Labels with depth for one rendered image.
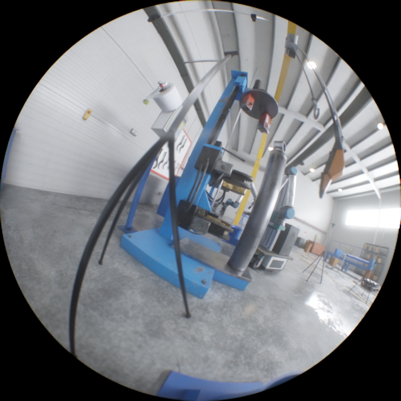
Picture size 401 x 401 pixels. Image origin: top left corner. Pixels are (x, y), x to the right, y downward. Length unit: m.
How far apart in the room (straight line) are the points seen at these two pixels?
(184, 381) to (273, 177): 1.54
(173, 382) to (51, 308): 0.57
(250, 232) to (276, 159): 0.79
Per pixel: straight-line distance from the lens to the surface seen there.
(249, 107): 1.65
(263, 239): 2.30
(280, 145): 1.50
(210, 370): 0.75
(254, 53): 6.74
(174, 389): 0.67
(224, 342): 0.84
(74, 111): 2.09
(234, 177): 1.05
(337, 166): 0.72
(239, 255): 1.24
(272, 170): 1.30
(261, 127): 1.79
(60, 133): 2.04
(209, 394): 0.57
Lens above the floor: 0.66
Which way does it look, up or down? 1 degrees down
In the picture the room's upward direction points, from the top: 22 degrees clockwise
